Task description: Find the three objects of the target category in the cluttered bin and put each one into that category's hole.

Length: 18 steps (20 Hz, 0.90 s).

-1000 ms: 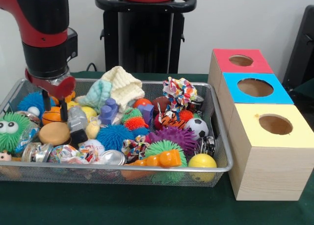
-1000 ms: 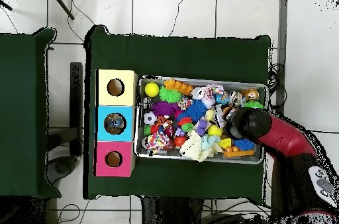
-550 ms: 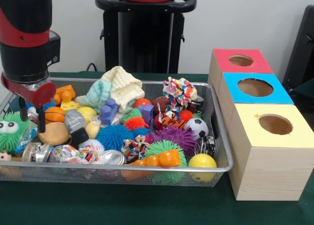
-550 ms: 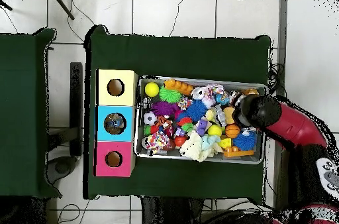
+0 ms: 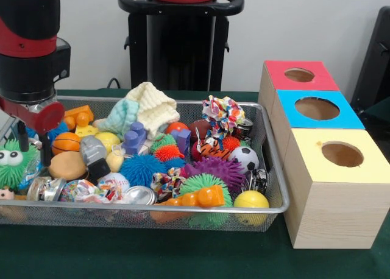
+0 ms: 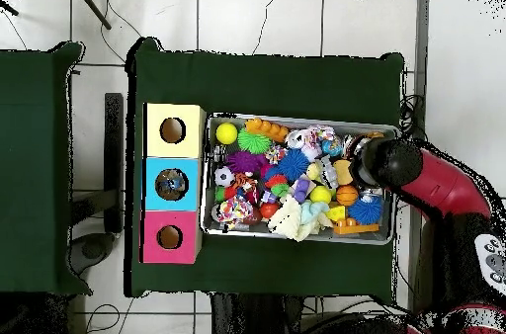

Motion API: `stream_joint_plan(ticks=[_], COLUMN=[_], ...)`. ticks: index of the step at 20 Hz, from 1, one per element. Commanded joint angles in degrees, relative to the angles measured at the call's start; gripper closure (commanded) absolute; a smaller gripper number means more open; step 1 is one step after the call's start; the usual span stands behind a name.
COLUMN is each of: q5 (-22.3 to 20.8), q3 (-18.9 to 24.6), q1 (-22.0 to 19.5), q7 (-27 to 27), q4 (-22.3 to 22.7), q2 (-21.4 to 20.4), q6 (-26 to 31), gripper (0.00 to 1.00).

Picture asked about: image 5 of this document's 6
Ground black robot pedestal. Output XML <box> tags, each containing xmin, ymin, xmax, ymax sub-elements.
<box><xmin>118</xmin><ymin>0</ymin><xmax>244</xmax><ymax>93</ymax></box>

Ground clear plastic bottle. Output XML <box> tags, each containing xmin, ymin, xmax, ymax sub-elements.
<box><xmin>23</xmin><ymin>152</ymin><xmax>43</xmax><ymax>187</ymax></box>

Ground clear mesh bin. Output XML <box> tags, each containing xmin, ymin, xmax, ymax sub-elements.
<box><xmin>0</xmin><ymin>95</ymin><xmax>290</xmax><ymax>233</ymax></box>

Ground purple spiky ball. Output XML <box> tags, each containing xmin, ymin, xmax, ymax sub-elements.
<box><xmin>184</xmin><ymin>156</ymin><xmax>247</xmax><ymax>194</ymax></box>

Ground silver toy robot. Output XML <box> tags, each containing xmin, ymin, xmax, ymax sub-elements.
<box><xmin>79</xmin><ymin>135</ymin><xmax>112</xmax><ymax>185</ymax></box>

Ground cream knitted cloth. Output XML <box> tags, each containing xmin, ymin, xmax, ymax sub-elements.
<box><xmin>125</xmin><ymin>81</ymin><xmax>180</xmax><ymax>140</ymax></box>

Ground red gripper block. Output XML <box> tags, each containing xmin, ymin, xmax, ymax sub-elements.
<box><xmin>0</xmin><ymin>96</ymin><xmax>66</xmax><ymax>167</ymax></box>

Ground small soccer ball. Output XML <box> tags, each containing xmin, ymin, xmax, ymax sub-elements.
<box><xmin>227</xmin><ymin>146</ymin><xmax>260</xmax><ymax>174</ymax></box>

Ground yellow ball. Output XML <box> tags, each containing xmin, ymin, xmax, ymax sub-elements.
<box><xmin>233</xmin><ymin>190</ymin><xmax>271</xmax><ymax>227</ymax></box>

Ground blue spiky ball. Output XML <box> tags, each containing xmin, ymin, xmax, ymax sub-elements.
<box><xmin>119</xmin><ymin>153</ymin><xmax>167</xmax><ymax>188</ymax></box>

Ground wooden box with three holes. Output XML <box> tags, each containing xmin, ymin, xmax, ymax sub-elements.
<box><xmin>257</xmin><ymin>59</ymin><xmax>390</xmax><ymax>250</ymax></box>

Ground dark green tablecloth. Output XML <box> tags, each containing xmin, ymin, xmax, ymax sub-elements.
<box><xmin>364</xmin><ymin>96</ymin><xmax>390</xmax><ymax>132</ymax></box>
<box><xmin>0</xmin><ymin>88</ymin><xmax>390</xmax><ymax>279</ymax></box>

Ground black flat panel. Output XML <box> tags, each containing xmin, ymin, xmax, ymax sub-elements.
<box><xmin>350</xmin><ymin>6</ymin><xmax>390</xmax><ymax>111</ymax></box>

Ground green spiky ball with eyes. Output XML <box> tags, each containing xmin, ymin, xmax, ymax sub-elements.
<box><xmin>0</xmin><ymin>138</ymin><xmax>41</xmax><ymax>191</ymax></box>

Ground small basketball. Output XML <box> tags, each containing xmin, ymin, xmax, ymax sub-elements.
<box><xmin>51</xmin><ymin>132</ymin><xmax>82</xmax><ymax>157</ymax></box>

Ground colourful patterned cloth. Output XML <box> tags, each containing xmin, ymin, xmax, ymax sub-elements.
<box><xmin>200</xmin><ymin>95</ymin><xmax>246</xmax><ymax>138</ymax></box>

